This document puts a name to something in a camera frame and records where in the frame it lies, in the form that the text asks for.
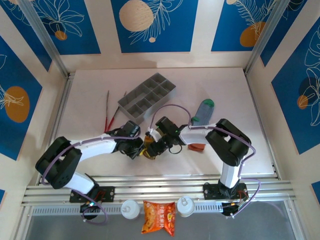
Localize olive sock with orange toe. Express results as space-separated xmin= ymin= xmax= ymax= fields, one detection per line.
xmin=142 ymin=133 xmax=154 ymax=156

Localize grey-blue sock with green toe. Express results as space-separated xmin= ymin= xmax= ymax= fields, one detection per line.
xmin=187 ymin=99 xmax=216 ymax=152

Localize grey compartment organizer tray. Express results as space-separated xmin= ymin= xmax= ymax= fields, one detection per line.
xmin=117 ymin=72 xmax=177 ymax=126

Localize left white round cap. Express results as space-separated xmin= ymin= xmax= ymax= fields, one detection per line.
xmin=120 ymin=199 xmax=140 ymax=220

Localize orange snack bag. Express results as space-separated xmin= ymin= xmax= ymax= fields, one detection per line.
xmin=141 ymin=199 xmax=176 ymax=237

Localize white can with pull tab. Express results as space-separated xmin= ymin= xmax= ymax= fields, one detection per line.
xmin=176 ymin=196 xmax=196 ymax=218

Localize aluminium frame rail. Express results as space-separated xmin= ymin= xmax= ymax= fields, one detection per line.
xmin=21 ymin=174 xmax=295 ymax=207

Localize red handled metal tweezers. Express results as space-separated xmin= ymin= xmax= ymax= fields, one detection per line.
xmin=103 ymin=90 xmax=128 ymax=133

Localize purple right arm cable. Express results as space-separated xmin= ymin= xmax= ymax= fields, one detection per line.
xmin=149 ymin=104 xmax=263 ymax=221

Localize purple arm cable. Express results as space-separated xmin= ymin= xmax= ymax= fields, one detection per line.
xmin=41 ymin=129 xmax=142 ymax=227
xmin=149 ymin=104 xmax=263 ymax=221

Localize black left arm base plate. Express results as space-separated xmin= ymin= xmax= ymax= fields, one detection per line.
xmin=69 ymin=186 xmax=116 ymax=204

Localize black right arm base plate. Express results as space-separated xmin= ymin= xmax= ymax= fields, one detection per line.
xmin=202 ymin=182 xmax=248 ymax=201

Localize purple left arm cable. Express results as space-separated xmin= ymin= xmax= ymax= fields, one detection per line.
xmin=41 ymin=129 xmax=142 ymax=227

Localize aluminium side rail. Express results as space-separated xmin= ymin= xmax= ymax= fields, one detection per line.
xmin=37 ymin=72 xmax=75 ymax=186
xmin=244 ymin=71 xmax=280 ymax=180

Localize grey slotted cable duct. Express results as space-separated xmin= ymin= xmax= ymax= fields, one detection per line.
xmin=29 ymin=202 xmax=223 ymax=216

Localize aluminium corner post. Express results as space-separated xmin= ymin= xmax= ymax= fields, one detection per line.
xmin=17 ymin=0 xmax=72 ymax=78
xmin=244 ymin=0 xmax=310 ymax=76

